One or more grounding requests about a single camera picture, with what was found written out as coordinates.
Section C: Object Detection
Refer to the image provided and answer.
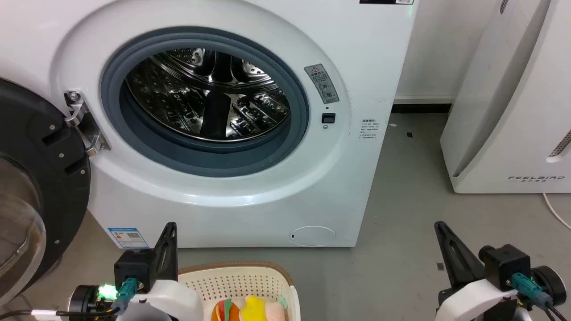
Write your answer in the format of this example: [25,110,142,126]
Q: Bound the white air purifier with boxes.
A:
[439,0,571,195]

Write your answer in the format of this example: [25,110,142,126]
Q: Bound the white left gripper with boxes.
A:
[129,222,205,321]

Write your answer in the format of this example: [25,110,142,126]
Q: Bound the small printed text sticker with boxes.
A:
[361,118,380,140]

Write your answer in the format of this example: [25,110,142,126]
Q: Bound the oval drain filter cover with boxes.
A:
[290,226,337,247]

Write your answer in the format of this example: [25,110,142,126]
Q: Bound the white power cable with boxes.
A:
[542,193,571,230]

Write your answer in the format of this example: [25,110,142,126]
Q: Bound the grey rubber door gasket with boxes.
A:
[100,26,311,178]

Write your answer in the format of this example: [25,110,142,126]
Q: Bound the grey warning sticker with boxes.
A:
[304,64,340,105]

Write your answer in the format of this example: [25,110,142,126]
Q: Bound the silver metal door hinge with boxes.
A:
[64,91,111,157]

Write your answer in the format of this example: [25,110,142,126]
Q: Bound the blue energy label sticker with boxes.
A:
[107,227,150,249]

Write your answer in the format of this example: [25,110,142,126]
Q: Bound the cream plastic laundry basket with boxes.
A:
[178,262,301,321]

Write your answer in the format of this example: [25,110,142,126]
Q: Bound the white front-load washing machine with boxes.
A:
[0,0,420,248]

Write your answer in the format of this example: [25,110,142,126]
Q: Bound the stainless steel washer drum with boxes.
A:
[124,48,292,144]

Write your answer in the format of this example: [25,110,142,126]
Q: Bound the teal-plug right gripper cable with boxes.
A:
[511,273,571,321]

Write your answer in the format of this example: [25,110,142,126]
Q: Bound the black washing machine door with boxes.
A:
[0,78,92,308]

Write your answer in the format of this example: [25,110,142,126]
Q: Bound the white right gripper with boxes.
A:
[434,221,520,321]

